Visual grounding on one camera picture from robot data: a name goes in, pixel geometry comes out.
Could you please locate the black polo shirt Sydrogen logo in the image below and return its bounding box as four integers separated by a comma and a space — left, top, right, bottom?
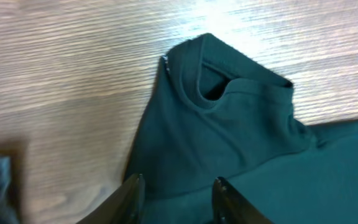
126, 34, 358, 223

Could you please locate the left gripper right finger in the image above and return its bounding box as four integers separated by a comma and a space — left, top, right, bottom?
212, 177, 273, 224

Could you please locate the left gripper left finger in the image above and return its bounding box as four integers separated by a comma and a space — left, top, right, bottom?
78, 174, 145, 224

